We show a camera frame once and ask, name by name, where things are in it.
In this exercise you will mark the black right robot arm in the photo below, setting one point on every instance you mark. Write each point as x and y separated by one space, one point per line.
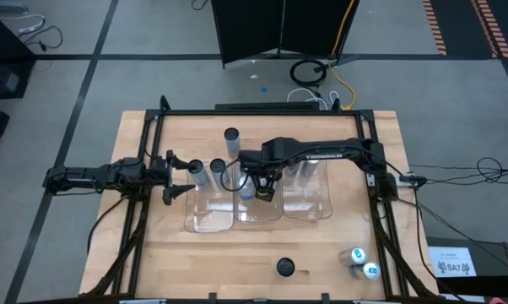
321 154

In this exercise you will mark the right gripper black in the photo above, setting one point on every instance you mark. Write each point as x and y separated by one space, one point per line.
258 162

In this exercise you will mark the white light-blue seltzer can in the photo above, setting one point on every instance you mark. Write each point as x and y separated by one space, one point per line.
245 188

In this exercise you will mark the black box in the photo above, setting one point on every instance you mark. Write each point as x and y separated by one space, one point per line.
494 262

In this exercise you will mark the long black bar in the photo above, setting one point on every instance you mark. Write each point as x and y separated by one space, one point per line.
266 106

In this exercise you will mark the clear plastic bin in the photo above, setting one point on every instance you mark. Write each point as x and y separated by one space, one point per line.
309 202
254 211
209 211

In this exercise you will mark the black folding partition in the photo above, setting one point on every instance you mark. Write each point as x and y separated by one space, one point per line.
254 29

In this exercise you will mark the black mat orange stripes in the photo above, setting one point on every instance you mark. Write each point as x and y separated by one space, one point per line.
460 25

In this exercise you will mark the blue silver Red Bull can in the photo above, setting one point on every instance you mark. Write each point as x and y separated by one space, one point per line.
293 169
370 270
309 169
357 255

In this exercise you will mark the black cabinet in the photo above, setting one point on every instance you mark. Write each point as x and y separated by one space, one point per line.
5 72

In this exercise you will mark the silver aluminium bracket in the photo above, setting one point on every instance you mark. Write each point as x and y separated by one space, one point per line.
370 179

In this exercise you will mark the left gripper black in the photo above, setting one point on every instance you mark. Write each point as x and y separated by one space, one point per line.
161 173

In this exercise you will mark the black aluminium frame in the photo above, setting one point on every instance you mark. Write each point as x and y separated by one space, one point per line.
258 112

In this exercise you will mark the white Celsius can black lid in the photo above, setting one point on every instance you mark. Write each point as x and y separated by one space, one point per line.
232 139
218 169
285 267
197 169

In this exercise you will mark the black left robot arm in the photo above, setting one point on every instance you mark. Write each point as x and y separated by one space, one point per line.
81 179

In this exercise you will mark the white SA7 label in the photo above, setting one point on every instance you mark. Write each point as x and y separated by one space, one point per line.
452 262

